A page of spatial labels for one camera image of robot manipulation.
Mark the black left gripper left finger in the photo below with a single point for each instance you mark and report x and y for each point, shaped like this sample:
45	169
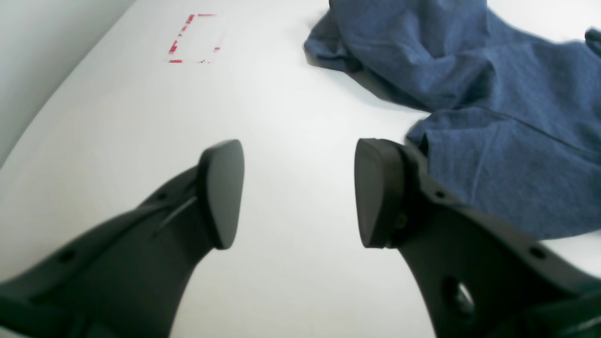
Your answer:
125	278

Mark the blue T-shirt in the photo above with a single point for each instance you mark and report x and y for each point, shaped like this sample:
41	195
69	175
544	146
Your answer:
514	120

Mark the red tape rectangle marking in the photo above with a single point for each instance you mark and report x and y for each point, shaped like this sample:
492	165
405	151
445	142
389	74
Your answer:
198	41

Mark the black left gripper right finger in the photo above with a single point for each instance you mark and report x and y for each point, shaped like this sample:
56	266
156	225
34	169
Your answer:
479	277

